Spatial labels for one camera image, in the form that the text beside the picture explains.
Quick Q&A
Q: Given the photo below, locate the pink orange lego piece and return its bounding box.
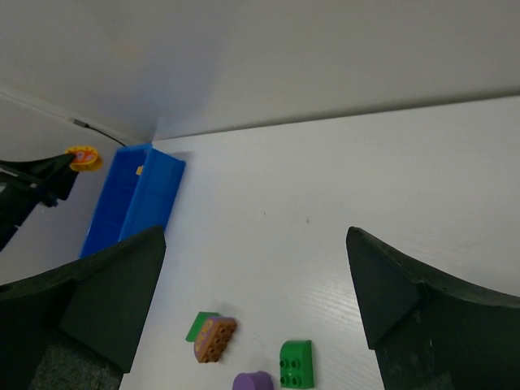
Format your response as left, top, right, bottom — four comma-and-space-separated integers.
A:
193, 316, 237, 363

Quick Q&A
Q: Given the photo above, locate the purple oval lego piece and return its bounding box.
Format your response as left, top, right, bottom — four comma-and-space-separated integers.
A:
232, 370, 275, 390

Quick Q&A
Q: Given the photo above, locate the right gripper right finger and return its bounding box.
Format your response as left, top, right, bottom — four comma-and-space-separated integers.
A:
346, 227, 519, 389

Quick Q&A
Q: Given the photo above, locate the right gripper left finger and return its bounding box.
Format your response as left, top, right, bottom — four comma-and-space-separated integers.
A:
1, 226, 166, 389

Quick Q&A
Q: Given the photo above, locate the green lego block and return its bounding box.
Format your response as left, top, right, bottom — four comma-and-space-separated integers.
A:
279, 340, 315, 389
185, 311, 220, 343

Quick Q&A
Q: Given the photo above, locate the yellow oval printed lego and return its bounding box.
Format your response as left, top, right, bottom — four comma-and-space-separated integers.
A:
66, 145, 103, 172

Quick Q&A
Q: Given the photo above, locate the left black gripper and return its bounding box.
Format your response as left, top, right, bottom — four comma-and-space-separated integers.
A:
1, 153, 78, 250

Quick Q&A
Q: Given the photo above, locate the blue compartment bin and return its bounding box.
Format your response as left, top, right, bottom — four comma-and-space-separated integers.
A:
80, 144, 186, 258

